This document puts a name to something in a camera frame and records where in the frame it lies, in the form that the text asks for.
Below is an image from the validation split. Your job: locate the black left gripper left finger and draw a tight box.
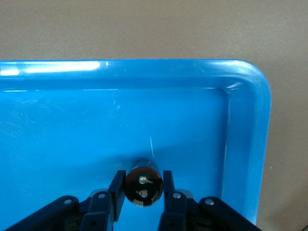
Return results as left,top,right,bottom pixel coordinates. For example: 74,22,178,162
4,169,127,231

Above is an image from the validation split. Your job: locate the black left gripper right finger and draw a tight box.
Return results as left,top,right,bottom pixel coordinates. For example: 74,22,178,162
157,170,262,231

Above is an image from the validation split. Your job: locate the small black cylindrical capacitor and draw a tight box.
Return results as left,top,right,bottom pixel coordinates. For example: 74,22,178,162
124,157,165,208

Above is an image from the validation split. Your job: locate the blue plastic tray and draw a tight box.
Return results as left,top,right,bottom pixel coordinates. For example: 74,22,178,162
0,59,273,231

